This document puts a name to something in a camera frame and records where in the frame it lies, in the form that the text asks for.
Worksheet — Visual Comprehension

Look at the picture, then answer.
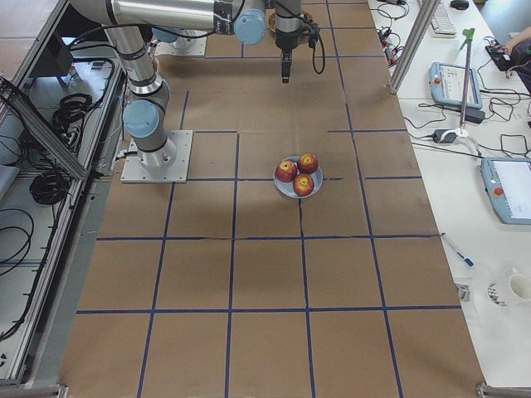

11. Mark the blue white pen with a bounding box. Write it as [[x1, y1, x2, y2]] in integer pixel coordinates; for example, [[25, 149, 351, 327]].
[[441, 232, 475, 268]]

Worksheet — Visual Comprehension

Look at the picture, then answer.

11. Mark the red apple on plate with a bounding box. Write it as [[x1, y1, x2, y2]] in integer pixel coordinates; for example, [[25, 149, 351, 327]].
[[292, 173, 314, 197], [297, 153, 319, 174], [275, 159, 298, 183]]

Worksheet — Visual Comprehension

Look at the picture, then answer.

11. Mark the aluminium frame post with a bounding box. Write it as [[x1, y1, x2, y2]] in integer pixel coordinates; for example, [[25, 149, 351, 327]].
[[387, 0, 438, 95]]

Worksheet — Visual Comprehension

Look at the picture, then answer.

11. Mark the metal rod with green clip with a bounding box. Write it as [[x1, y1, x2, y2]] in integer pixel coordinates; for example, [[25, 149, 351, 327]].
[[455, 27, 475, 138]]

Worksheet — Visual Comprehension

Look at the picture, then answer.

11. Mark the teach pendant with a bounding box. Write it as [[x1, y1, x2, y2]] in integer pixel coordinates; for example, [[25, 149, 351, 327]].
[[429, 62, 483, 109], [480, 157, 530, 225]]

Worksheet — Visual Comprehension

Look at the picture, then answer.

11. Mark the black computer mouse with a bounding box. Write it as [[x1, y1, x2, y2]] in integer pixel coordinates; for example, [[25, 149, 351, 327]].
[[450, 0, 470, 11]]

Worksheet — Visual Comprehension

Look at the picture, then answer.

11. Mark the near teach pendant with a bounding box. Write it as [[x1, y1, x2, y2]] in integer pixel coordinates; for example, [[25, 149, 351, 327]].
[[480, 157, 530, 225]]

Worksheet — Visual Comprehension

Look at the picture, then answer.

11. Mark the small metal binder clip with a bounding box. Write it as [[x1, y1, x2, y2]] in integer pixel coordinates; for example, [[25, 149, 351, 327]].
[[455, 284, 471, 302]]

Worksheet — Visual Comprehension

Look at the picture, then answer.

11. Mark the light blue plate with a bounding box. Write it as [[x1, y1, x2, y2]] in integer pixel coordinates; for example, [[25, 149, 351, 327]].
[[274, 157, 323, 199]]

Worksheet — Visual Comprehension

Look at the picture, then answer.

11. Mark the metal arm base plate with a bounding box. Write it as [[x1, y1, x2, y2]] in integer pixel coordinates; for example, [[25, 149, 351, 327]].
[[120, 130, 193, 183]]

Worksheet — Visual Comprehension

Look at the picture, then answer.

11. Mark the white mug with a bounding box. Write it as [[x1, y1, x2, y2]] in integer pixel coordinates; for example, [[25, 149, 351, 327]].
[[487, 269, 530, 307]]

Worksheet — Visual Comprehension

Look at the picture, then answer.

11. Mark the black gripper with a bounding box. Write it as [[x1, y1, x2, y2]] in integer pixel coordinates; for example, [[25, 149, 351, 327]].
[[275, 27, 300, 84]]

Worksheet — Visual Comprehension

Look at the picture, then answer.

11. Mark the red apple left on plate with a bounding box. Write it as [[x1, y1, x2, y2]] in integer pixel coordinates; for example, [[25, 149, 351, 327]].
[[275, 159, 298, 183]]

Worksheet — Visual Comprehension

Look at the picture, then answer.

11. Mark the red apple front on plate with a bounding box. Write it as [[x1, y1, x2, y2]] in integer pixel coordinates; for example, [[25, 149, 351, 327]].
[[292, 173, 314, 197]]

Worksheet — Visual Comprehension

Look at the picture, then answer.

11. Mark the coiled black cable bundle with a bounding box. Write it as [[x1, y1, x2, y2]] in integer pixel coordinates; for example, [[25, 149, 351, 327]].
[[29, 169, 72, 206]]

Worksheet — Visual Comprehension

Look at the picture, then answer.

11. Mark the white keyboard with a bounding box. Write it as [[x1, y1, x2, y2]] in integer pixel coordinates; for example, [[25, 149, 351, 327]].
[[431, 1, 457, 39]]

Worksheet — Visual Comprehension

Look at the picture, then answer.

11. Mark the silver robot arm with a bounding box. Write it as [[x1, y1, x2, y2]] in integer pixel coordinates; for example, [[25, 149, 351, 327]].
[[72, 1, 322, 170]]

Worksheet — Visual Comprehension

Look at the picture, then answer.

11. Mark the aluminium side rack frame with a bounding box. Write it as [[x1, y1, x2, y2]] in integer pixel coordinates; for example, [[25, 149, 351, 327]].
[[1, 1, 122, 390]]

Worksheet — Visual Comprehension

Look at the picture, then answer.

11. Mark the red apple back on plate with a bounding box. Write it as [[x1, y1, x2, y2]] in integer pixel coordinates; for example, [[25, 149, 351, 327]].
[[297, 153, 319, 174]]

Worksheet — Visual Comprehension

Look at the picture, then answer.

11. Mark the black power adapter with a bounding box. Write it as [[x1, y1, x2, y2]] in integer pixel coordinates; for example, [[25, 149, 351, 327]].
[[465, 108, 485, 124]]

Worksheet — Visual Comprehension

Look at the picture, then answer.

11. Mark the wicker basket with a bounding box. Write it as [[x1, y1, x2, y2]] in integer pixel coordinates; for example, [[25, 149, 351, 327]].
[[268, 12, 275, 32]]

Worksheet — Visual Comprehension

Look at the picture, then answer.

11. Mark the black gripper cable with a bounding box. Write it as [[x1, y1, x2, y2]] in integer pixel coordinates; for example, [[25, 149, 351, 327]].
[[299, 12, 326, 75]]

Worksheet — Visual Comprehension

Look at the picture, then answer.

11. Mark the far teach pendant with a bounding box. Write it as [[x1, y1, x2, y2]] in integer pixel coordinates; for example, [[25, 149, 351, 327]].
[[429, 62, 483, 109]]

